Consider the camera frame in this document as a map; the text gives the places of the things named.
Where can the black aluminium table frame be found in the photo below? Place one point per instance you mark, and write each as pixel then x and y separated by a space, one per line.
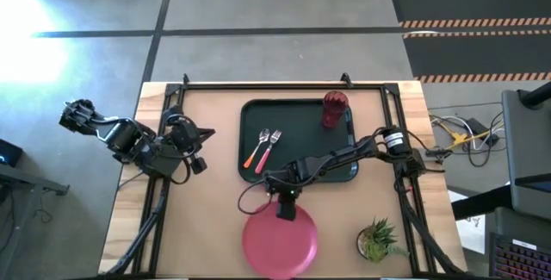
pixel 280 86

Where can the small red connector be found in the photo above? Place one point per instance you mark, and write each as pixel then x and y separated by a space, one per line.
pixel 408 189

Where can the black device with blue light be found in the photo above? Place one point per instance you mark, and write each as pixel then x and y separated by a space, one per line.
pixel 8 153

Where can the black hazard-striped floor mat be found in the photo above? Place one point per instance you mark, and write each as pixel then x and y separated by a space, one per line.
pixel 473 4

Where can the dark green tray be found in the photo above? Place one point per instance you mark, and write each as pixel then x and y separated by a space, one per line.
pixel 301 138

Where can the grey metal desk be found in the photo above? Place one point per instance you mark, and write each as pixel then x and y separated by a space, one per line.
pixel 26 181

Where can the potted succulent plant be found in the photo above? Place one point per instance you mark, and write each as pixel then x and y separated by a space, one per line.
pixel 379 241

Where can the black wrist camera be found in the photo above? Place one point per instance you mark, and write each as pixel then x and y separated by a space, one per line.
pixel 198 166
pixel 286 209

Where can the grey monitor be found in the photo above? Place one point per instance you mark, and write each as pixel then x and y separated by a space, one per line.
pixel 527 151

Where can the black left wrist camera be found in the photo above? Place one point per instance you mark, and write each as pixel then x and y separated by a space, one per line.
pixel 198 166

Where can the white paper sheet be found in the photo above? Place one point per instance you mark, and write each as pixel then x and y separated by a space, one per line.
pixel 469 228

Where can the red faceted plastic cup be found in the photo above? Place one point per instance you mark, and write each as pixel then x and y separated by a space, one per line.
pixel 335 112

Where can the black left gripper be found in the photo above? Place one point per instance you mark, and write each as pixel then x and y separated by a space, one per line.
pixel 185 135

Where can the black metal beam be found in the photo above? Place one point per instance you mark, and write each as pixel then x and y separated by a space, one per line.
pixel 482 202

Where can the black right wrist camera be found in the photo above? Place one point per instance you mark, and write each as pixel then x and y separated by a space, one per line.
pixel 286 209

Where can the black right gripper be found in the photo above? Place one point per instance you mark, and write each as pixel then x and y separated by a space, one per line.
pixel 284 183

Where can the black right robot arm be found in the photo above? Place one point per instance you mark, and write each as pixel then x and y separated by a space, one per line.
pixel 344 153

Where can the pink plastic plate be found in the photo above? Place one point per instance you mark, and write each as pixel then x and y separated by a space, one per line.
pixel 280 250

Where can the black backlit keyboard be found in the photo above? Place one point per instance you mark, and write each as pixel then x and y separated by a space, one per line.
pixel 516 258

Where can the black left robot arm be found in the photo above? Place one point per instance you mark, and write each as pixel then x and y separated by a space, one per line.
pixel 125 138

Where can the black power adapter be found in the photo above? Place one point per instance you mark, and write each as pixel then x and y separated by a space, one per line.
pixel 475 126

